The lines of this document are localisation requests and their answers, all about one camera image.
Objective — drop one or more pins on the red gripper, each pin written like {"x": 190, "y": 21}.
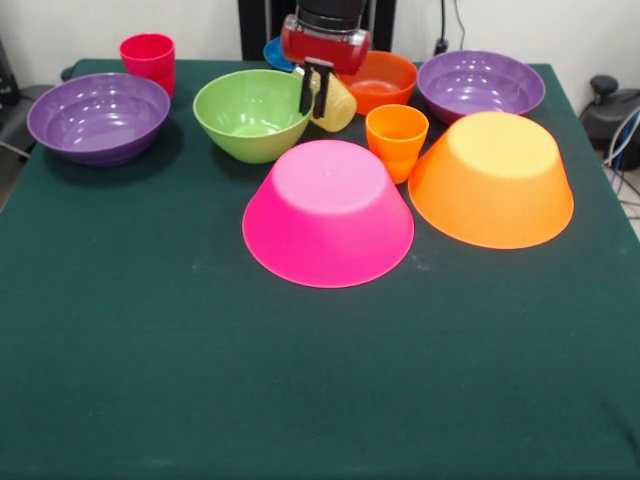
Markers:
{"x": 325, "y": 47}

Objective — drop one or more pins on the green bowl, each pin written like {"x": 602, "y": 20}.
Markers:
{"x": 250, "y": 120}

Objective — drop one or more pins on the orange cup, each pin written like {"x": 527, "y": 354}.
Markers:
{"x": 397, "y": 135}

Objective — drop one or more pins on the pink bowl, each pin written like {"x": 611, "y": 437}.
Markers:
{"x": 327, "y": 225}

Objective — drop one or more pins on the large orange bowl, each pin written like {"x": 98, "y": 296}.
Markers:
{"x": 495, "y": 200}

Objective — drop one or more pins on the purple bowl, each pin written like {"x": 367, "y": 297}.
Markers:
{"x": 95, "y": 120}
{"x": 480, "y": 85}

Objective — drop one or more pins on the yellow cup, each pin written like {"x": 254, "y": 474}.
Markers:
{"x": 340, "y": 107}

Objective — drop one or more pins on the blue bowl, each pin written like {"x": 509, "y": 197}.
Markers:
{"x": 275, "y": 55}

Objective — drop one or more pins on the red-orange bowl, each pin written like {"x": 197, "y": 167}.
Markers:
{"x": 385, "y": 85}

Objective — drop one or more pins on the red cup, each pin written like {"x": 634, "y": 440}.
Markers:
{"x": 147, "y": 57}

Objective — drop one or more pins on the dark green table cloth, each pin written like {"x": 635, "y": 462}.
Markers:
{"x": 300, "y": 375}

